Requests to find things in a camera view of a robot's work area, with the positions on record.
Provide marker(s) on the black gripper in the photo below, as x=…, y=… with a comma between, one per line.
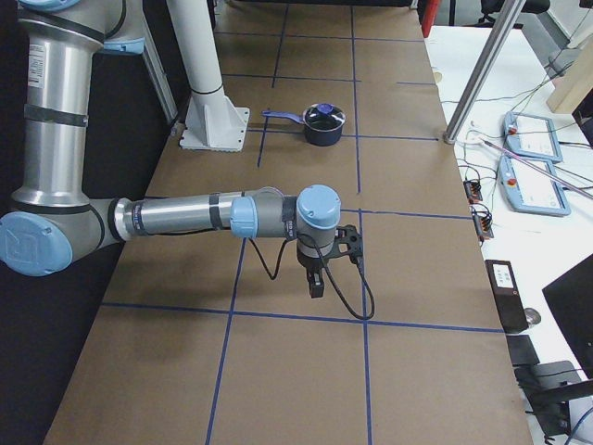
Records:
x=310, y=265

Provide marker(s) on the dark blue saucepan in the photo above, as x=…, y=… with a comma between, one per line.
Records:
x=317, y=138

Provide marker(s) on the glass pot lid blue knob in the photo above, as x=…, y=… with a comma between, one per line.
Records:
x=324, y=117

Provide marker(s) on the white pedestal column base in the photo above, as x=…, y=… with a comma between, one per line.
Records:
x=212, y=121

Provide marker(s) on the teach pendant near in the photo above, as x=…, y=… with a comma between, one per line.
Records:
x=529, y=191

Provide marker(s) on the teach pendant far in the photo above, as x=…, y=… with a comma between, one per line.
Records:
x=531, y=136

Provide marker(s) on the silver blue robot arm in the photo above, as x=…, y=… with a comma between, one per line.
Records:
x=53, y=223

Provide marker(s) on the black stand on desk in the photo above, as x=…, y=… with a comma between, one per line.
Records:
x=559, y=398

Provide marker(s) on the long metal rod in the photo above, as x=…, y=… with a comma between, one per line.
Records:
x=551, y=176

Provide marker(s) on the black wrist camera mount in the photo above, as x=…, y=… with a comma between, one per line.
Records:
x=347, y=242

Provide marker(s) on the black monitor corner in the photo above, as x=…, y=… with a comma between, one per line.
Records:
x=569, y=299

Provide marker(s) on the aluminium frame post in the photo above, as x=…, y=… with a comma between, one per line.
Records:
x=496, y=39

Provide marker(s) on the teach pendant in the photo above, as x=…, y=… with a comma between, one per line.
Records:
x=531, y=136
x=529, y=191

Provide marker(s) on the black box with label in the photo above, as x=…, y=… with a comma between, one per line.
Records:
x=506, y=296

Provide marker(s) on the orange black connector board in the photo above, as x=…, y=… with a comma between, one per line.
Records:
x=473, y=191

